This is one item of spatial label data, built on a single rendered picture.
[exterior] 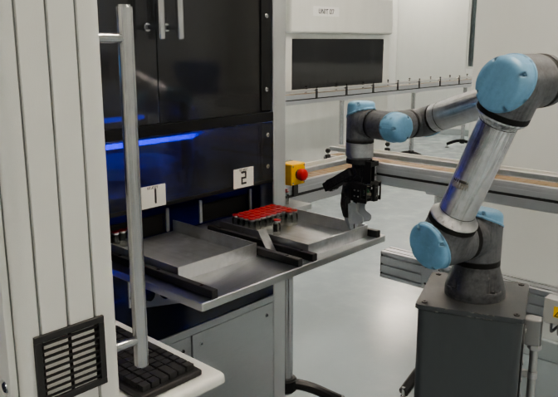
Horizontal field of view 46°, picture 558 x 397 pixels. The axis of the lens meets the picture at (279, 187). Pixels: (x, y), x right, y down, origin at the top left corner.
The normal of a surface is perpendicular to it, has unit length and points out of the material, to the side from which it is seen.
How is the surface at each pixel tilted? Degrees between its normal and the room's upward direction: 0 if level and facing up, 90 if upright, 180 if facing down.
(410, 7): 90
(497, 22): 90
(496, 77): 83
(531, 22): 90
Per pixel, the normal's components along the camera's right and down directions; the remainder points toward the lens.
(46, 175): 0.73, 0.15
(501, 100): -0.76, 0.02
